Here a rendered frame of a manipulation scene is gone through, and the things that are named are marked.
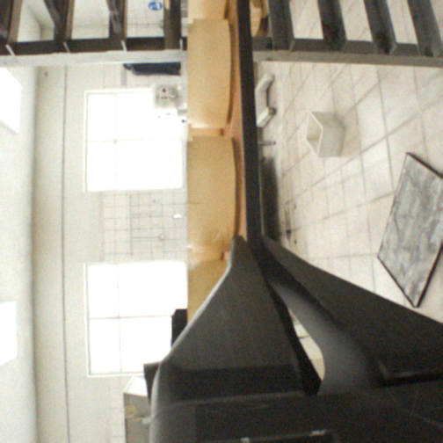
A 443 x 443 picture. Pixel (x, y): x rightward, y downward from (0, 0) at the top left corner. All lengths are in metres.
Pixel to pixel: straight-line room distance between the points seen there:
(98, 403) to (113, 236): 2.06
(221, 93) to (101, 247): 4.69
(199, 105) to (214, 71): 0.02
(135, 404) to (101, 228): 3.47
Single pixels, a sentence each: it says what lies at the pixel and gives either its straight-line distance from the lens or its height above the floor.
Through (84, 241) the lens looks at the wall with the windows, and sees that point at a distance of 4.89.
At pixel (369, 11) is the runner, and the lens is 0.78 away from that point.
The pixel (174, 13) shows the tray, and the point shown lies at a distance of 0.62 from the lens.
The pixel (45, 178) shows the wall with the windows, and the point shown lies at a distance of 5.18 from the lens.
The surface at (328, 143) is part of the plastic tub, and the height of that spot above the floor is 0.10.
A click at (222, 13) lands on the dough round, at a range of 0.20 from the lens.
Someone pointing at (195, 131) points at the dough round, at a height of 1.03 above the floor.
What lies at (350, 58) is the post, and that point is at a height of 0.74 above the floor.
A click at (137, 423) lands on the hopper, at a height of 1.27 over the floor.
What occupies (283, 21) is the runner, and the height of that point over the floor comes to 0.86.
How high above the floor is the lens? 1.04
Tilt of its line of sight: 5 degrees down
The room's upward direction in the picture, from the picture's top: 92 degrees counter-clockwise
